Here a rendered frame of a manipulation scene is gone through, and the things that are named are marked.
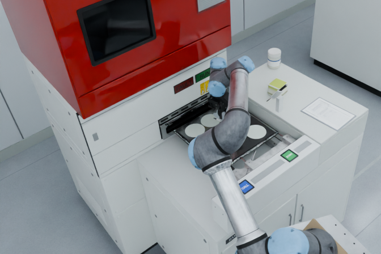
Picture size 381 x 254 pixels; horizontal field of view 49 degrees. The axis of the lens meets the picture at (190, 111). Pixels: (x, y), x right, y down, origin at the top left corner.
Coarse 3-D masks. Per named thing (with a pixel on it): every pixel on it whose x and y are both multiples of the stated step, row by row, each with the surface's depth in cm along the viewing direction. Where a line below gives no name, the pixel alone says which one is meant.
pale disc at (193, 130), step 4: (192, 124) 213; (196, 124) 213; (200, 124) 213; (188, 128) 211; (192, 128) 211; (196, 128) 211; (200, 128) 211; (204, 128) 210; (188, 132) 209; (192, 132) 209; (196, 132) 209; (200, 132) 208; (192, 136) 207; (196, 136) 206
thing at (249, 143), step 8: (208, 112) 219; (216, 112) 219; (192, 120) 216; (200, 120) 215; (256, 120) 211; (184, 128) 212; (208, 128) 210; (184, 136) 207; (264, 136) 202; (248, 144) 199; (256, 144) 199; (240, 152) 196
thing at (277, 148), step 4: (280, 144) 200; (284, 144) 200; (272, 148) 198; (276, 148) 198; (280, 148) 198; (284, 148) 198; (268, 152) 197; (272, 152) 197; (276, 152) 196; (260, 156) 195; (264, 156) 195; (268, 156) 195; (256, 160) 193; (260, 160) 193; (264, 160) 193; (260, 164) 191; (244, 168) 190; (244, 172) 189; (248, 172) 188
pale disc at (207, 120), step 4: (204, 116) 217; (208, 116) 217; (212, 116) 217; (204, 120) 215; (208, 120) 215; (212, 120) 214; (216, 120) 214; (204, 124) 213; (208, 124) 212; (212, 124) 212; (216, 124) 212
